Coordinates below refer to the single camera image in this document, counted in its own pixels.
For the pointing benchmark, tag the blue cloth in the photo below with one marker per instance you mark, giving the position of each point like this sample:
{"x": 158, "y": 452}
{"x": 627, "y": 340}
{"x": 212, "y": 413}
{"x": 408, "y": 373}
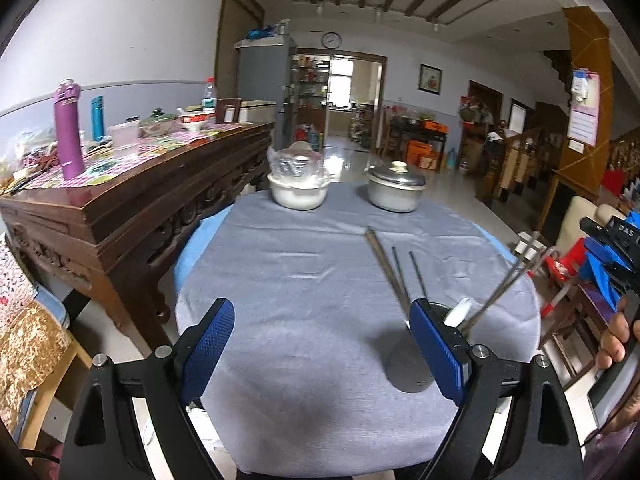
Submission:
{"x": 595, "y": 250}

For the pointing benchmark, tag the checkered table runner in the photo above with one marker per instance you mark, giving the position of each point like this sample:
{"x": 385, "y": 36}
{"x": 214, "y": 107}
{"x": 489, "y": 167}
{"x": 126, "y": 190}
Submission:
{"x": 150, "y": 150}

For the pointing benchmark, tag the carved wooden sideboard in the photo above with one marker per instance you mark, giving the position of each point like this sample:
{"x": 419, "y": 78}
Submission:
{"x": 140, "y": 210}

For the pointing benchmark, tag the flat orange box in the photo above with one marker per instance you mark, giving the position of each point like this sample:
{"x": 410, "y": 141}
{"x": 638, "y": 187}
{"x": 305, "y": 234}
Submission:
{"x": 435, "y": 127}

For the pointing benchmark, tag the white step stool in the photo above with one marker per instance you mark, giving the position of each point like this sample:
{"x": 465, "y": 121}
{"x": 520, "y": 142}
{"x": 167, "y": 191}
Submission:
{"x": 530, "y": 246}

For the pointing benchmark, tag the round wall clock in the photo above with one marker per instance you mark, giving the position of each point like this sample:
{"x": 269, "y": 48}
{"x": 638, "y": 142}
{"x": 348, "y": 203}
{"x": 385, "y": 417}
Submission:
{"x": 331, "y": 40}

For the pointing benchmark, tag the large water jug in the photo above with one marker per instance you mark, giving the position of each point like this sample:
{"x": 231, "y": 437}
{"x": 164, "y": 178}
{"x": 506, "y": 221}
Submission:
{"x": 452, "y": 160}

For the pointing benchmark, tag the dark wooden side table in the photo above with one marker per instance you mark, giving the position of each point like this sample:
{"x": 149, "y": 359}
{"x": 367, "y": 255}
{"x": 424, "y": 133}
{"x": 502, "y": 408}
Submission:
{"x": 400, "y": 135}

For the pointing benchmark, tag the wooden photo frame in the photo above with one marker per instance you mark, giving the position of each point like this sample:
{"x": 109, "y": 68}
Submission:
{"x": 229, "y": 110}

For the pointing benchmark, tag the red plastic stool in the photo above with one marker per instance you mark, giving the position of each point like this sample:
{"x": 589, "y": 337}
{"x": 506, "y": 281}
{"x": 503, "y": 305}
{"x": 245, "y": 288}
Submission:
{"x": 565, "y": 265}

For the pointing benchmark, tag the purple drink bottle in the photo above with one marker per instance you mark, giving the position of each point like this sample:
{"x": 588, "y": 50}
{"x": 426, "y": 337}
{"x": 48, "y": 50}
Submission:
{"x": 69, "y": 135}

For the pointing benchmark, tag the blue table cover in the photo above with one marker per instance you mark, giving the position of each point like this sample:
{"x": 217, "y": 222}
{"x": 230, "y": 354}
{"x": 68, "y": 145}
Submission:
{"x": 192, "y": 245}

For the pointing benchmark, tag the clear plastic container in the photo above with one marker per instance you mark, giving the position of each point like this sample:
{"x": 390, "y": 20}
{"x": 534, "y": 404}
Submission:
{"x": 125, "y": 134}

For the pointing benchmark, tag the grey tablecloth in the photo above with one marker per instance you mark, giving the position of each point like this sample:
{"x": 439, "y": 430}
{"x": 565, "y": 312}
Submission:
{"x": 300, "y": 310}

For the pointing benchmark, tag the glass bowl with green lid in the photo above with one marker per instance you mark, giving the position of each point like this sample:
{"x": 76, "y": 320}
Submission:
{"x": 159, "y": 124}

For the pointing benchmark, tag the framed wall picture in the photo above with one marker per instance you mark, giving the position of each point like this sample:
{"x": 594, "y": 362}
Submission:
{"x": 430, "y": 80}

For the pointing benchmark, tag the metal chopstick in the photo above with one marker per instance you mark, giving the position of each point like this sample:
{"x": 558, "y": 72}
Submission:
{"x": 418, "y": 274}
{"x": 505, "y": 280}
{"x": 400, "y": 272}
{"x": 495, "y": 296}

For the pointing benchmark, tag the wall calendar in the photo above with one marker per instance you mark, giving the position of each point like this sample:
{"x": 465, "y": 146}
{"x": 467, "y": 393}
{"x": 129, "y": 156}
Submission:
{"x": 582, "y": 120}

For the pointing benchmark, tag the person's right hand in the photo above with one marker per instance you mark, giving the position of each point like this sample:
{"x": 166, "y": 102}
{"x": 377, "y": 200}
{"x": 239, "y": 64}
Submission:
{"x": 612, "y": 342}

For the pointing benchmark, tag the blue plastic jug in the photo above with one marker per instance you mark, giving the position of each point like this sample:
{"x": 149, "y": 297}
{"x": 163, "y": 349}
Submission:
{"x": 314, "y": 137}

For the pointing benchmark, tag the gold patterned cloth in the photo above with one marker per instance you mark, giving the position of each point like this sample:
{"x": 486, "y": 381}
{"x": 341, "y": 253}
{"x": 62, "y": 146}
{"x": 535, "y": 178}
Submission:
{"x": 25, "y": 355}

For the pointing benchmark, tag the wooden column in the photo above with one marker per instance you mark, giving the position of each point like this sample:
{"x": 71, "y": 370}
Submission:
{"x": 582, "y": 35}

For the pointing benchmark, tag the teal drink bottle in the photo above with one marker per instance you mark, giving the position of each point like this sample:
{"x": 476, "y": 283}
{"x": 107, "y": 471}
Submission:
{"x": 97, "y": 120}

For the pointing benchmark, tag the wooden chopstick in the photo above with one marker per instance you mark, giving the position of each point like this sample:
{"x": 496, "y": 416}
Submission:
{"x": 384, "y": 259}
{"x": 378, "y": 259}

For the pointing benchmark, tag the grey refrigerator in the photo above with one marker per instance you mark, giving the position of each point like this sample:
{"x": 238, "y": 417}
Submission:
{"x": 262, "y": 75}

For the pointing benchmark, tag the white chest freezer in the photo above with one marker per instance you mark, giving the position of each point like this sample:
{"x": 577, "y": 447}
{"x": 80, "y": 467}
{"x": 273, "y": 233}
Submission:
{"x": 257, "y": 110}

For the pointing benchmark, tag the clear plastic water bottle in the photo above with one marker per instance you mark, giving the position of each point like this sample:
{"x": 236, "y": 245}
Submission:
{"x": 209, "y": 100}

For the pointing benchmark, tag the floral cloth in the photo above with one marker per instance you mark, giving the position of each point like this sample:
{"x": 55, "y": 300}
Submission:
{"x": 12, "y": 280}

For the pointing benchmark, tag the person's right forearm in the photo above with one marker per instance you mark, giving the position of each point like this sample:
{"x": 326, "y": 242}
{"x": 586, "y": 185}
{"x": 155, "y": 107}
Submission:
{"x": 631, "y": 407}

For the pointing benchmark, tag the cream armchair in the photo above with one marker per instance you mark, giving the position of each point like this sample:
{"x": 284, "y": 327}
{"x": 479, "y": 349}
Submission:
{"x": 575, "y": 220}

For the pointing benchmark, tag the pile of snack packets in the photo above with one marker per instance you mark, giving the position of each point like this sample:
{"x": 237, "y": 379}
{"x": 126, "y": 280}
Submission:
{"x": 20, "y": 160}

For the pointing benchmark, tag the wooden door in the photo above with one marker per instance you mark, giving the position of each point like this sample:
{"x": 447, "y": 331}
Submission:
{"x": 235, "y": 50}

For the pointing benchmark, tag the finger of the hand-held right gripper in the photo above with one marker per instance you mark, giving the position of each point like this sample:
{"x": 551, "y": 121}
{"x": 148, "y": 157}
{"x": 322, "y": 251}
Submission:
{"x": 620, "y": 277}
{"x": 592, "y": 227}

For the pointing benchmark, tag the large orange box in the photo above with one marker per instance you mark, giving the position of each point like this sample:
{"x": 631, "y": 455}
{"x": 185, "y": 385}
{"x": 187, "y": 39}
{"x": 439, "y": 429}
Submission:
{"x": 417, "y": 152}

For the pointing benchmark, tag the metal pot with lid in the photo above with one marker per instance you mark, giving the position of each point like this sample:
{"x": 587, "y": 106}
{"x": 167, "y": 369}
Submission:
{"x": 395, "y": 195}

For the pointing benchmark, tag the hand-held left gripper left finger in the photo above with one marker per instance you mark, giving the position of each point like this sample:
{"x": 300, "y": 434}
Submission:
{"x": 212, "y": 345}

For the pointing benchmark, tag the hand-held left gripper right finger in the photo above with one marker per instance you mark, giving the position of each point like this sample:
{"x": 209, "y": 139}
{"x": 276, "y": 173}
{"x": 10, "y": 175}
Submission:
{"x": 435, "y": 350}

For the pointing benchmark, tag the red patterned bowl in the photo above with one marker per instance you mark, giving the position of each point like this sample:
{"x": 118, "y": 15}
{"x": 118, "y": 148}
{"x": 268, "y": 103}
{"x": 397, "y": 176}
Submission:
{"x": 195, "y": 122}

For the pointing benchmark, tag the white bowl with plastic cover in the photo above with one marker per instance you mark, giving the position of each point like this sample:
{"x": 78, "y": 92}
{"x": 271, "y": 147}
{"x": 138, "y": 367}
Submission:
{"x": 297, "y": 195}

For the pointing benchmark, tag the person's purple garment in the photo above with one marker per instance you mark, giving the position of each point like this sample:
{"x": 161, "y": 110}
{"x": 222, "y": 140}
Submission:
{"x": 610, "y": 455}

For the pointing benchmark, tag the wooden chair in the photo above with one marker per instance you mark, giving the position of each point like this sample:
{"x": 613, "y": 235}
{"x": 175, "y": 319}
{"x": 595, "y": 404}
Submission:
{"x": 50, "y": 390}
{"x": 580, "y": 310}

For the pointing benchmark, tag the metal utensil holder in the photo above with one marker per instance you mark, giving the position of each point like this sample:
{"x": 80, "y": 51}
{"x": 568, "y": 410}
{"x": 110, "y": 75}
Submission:
{"x": 407, "y": 365}

